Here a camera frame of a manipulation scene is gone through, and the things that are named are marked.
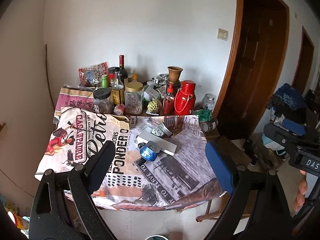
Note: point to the dark wooden door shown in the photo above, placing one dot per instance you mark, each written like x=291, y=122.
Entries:
x=257, y=66

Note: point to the green custard apple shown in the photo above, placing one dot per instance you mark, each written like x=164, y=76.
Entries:
x=154, y=107

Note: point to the silver metal tin lid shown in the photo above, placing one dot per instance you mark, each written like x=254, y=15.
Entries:
x=161, y=130

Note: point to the pink paper bag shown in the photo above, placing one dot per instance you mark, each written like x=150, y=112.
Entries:
x=74, y=98

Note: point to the red sauce squeeze bottle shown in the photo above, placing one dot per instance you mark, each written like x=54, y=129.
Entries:
x=168, y=101

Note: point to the gold lid glass jar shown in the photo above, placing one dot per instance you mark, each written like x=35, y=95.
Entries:
x=134, y=94

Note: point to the brown cardboard box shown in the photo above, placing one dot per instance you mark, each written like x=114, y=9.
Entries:
x=121, y=121

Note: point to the right hand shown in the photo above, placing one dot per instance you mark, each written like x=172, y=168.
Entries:
x=302, y=189

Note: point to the blue crushed can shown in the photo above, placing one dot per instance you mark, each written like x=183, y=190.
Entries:
x=150, y=151

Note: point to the clear jar on stool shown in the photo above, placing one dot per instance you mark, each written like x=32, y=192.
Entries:
x=208, y=102

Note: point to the white rectangular box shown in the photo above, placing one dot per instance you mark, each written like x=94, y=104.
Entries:
x=166, y=146

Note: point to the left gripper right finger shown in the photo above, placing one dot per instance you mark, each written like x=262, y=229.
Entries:
x=270, y=217

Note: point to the brown clay vase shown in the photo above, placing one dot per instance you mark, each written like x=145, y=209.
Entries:
x=174, y=73

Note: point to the small red can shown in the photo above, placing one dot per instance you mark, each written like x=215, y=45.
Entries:
x=119, y=109

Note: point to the red snack bag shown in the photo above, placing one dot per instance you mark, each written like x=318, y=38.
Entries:
x=93, y=74

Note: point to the blue plastic bags pile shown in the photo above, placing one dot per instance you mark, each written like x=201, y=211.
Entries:
x=288, y=112

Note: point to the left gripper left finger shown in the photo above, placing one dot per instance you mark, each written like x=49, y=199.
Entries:
x=50, y=219

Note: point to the green cap bottle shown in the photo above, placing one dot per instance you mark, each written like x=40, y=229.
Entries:
x=104, y=81

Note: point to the green plastic bag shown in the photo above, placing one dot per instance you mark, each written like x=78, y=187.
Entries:
x=204, y=115

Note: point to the red thermos flask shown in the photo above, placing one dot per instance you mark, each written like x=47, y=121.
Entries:
x=185, y=98

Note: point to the wall light switch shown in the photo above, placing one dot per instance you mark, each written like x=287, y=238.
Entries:
x=222, y=34

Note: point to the black lid glass jar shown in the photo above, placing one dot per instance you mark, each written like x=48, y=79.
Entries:
x=103, y=101

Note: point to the printed newspaper tablecloth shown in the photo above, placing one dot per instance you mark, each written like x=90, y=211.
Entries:
x=183, y=180

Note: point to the clear liquor bottle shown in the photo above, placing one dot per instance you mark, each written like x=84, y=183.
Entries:
x=117, y=88

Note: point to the lying glass jar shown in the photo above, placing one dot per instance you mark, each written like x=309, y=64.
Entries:
x=208, y=126

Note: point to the red wine bottle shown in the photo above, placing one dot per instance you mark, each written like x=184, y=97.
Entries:
x=123, y=71

